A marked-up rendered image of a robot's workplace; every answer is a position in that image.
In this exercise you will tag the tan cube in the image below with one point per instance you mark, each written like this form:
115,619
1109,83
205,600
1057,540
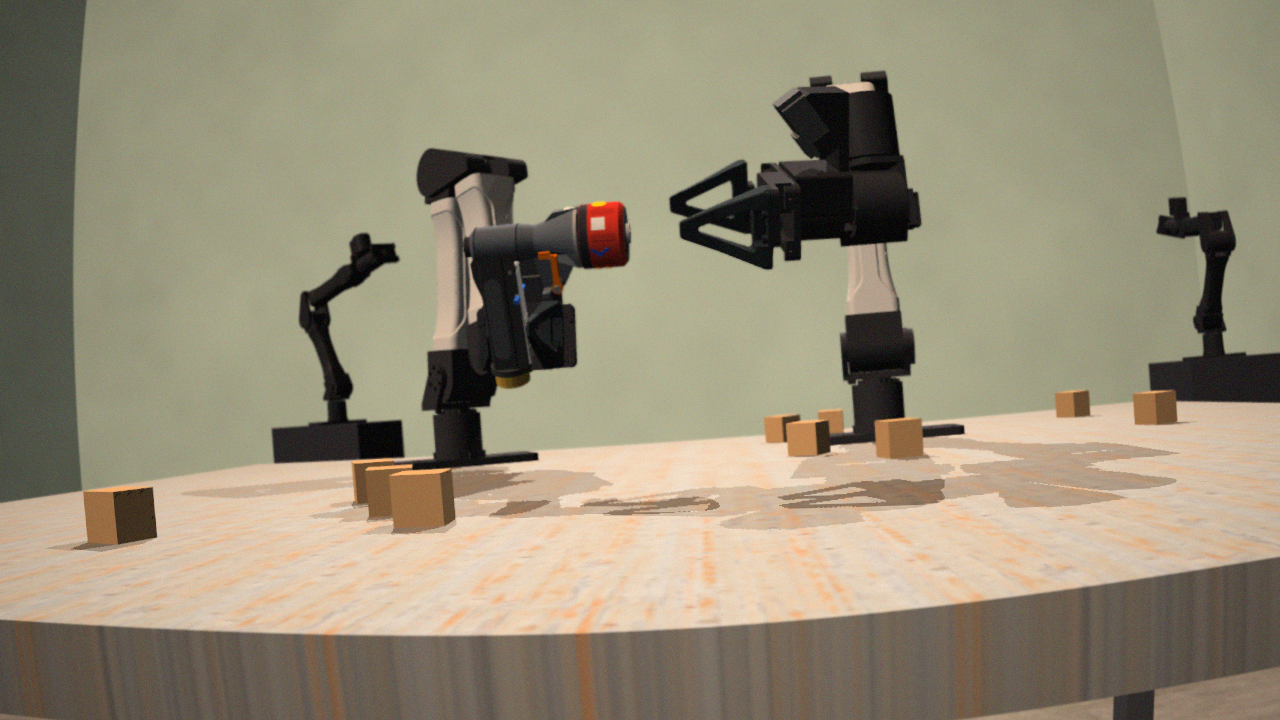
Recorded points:
120,515
898,438
1072,404
835,420
359,478
378,488
775,427
422,498
1155,407
808,438

